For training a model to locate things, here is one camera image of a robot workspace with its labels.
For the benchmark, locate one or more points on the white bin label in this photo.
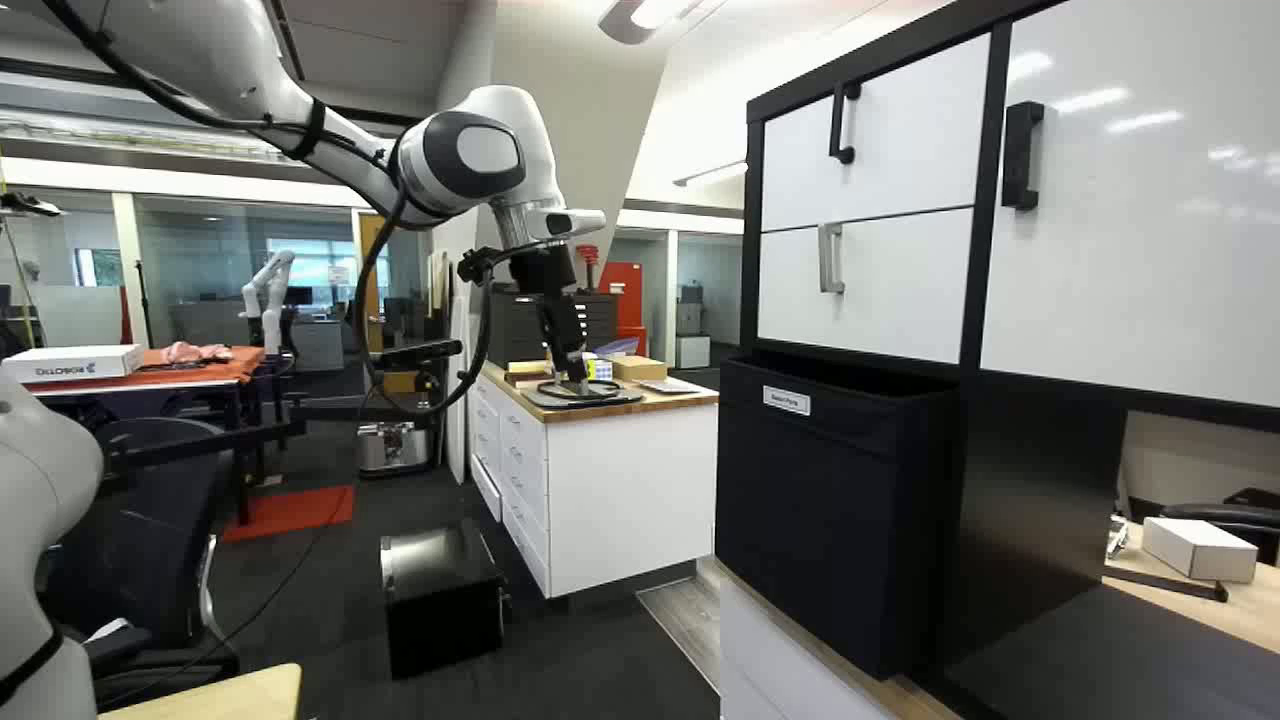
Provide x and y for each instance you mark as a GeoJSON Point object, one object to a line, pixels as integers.
{"type": "Point", "coordinates": [786, 402]}

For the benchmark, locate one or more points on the white island cabinet wooden top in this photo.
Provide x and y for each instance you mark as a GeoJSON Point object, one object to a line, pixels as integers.
{"type": "Point", "coordinates": [612, 493]}

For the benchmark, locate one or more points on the red floor mat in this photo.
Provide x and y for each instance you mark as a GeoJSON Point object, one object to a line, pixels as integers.
{"type": "Point", "coordinates": [290, 513]}

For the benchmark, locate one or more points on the long white cardboard box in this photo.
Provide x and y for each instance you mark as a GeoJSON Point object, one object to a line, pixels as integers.
{"type": "Point", "coordinates": [64, 361]}

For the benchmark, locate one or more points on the table with red cover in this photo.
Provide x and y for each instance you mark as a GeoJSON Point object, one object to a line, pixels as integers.
{"type": "Point", "coordinates": [172, 379]}

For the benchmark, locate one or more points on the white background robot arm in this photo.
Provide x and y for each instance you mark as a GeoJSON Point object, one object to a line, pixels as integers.
{"type": "Point", "coordinates": [265, 293]}

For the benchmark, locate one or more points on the red cabinet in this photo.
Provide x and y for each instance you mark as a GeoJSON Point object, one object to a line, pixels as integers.
{"type": "Point", "coordinates": [621, 304]}

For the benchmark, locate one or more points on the black office chair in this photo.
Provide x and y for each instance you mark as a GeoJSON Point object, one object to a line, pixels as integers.
{"type": "Point", "coordinates": [141, 534]}

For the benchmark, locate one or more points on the black shelf unit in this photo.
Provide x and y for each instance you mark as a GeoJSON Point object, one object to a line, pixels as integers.
{"type": "Point", "coordinates": [1034, 506]}

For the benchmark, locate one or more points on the silver bin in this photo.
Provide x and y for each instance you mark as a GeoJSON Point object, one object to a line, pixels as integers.
{"type": "Point", "coordinates": [392, 445]}

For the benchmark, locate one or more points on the black fabric storage bin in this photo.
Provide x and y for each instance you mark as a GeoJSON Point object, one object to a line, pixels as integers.
{"type": "Point", "coordinates": [824, 520]}

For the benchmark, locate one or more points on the white cabinet door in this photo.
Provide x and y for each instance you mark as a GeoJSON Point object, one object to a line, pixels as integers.
{"type": "Point", "coordinates": [1147, 227]}

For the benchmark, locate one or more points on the small wooden box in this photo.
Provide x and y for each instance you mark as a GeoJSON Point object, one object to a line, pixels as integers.
{"type": "Point", "coordinates": [636, 369]}

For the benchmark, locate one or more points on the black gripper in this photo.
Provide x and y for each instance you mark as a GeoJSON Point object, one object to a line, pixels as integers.
{"type": "Point", "coordinates": [551, 287]}

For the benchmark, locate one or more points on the yellow block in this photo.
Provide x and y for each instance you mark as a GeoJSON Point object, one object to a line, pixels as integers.
{"type": "Point", "coordinates": [525, 369]}

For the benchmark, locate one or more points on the flat white box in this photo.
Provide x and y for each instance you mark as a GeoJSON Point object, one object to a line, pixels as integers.
{"type": "Point", "coordinates": [1199, 548]}

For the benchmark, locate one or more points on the black box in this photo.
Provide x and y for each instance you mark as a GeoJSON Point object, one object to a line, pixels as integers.
{"type": "Point", "coordinates": [442, 601]}

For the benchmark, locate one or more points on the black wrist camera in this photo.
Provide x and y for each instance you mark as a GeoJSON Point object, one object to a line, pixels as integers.
{"type": "Point", "coordinates": [481, 261]}

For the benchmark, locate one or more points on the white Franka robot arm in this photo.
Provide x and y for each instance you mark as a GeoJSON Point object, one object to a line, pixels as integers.
{"type": "Point", "coordinates": [455, 152]}

